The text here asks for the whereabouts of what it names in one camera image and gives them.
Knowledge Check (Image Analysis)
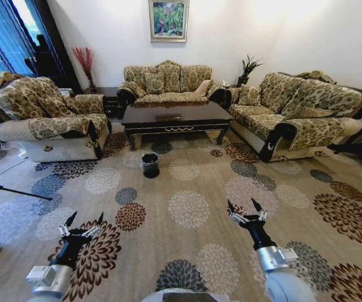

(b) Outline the dark wooden coffee table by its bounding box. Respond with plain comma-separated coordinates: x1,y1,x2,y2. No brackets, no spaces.
121,101,234,152

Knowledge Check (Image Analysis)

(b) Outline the red dried branches vase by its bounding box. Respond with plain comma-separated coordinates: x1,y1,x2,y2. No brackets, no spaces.
71,47,98,92

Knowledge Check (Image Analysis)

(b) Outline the black tripod leg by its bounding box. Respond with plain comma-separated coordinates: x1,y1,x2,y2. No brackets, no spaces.
0,181,53,201

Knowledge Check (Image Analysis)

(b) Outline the dark wooden side table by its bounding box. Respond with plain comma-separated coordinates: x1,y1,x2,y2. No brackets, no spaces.
81,86,120,120

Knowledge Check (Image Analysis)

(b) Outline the floral patterned carpet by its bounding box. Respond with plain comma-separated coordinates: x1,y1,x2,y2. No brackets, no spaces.
0,130,362,302

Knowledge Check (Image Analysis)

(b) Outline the black trash bin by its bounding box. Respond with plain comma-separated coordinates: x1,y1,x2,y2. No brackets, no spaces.
141,152,161,179

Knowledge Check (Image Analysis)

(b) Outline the framed landscape painting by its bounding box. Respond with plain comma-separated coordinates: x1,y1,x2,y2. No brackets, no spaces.
148,0,190,43

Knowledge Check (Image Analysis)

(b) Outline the large floral sofa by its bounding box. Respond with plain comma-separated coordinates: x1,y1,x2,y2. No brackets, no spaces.
227,71,362,163

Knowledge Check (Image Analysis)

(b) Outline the green potted plant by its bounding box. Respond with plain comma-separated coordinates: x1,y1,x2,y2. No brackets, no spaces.
236,55,265,88

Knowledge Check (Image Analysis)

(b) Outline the floral armchair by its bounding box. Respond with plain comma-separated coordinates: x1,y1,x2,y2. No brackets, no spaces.
0,76,113,163

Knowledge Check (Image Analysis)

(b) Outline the floral throw pillow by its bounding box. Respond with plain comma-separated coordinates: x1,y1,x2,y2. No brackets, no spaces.
145,72,165,95

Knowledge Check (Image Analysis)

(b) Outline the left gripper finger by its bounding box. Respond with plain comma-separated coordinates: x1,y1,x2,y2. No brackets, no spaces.
59,211,78,238
83,212,105,238

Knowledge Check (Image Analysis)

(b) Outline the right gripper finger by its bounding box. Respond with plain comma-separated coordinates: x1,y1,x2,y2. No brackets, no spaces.
251,198,269,222
227,199,248,224

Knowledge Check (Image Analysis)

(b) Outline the beige throw pillow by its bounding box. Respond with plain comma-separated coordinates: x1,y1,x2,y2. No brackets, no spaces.
196,79,212,97

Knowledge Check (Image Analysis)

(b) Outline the floral two-seat sofa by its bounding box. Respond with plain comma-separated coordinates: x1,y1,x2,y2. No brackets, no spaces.
116,59,232,111

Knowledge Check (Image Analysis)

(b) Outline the blue window curtain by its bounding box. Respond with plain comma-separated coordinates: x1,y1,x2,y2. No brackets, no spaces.
0,0,48,79

